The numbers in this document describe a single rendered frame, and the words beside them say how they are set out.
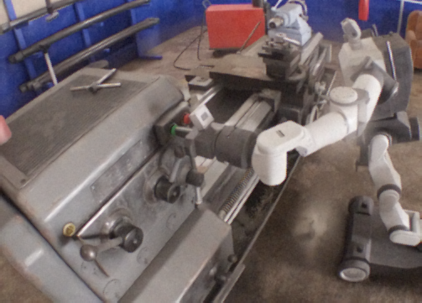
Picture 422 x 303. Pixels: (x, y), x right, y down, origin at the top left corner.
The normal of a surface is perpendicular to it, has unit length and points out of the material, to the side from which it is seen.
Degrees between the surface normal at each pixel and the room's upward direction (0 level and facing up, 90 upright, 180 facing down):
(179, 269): 32
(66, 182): 45
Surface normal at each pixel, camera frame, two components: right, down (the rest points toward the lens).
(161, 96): 0.53, -0.39
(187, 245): 0.37, -0.54
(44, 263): 0.86, 0.24
